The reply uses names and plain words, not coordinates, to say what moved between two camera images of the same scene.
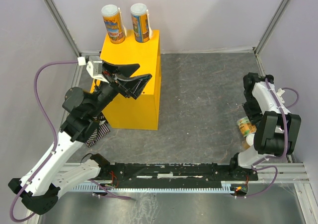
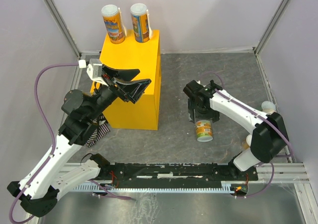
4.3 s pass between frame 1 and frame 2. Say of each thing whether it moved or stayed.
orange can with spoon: stayed
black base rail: stayed
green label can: moved
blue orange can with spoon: stayed
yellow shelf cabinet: stayed
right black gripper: moved
